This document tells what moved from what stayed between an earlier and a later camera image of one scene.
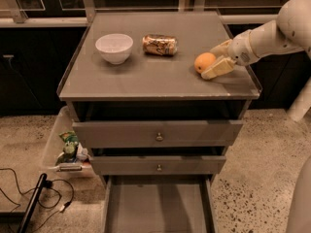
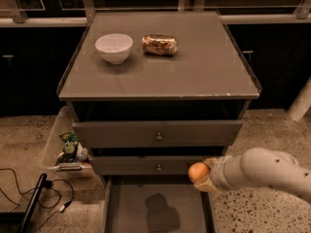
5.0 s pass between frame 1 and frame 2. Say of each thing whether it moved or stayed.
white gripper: moved
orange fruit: moved
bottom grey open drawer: stayed
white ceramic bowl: stayed
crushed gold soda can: stayed
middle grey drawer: stayed
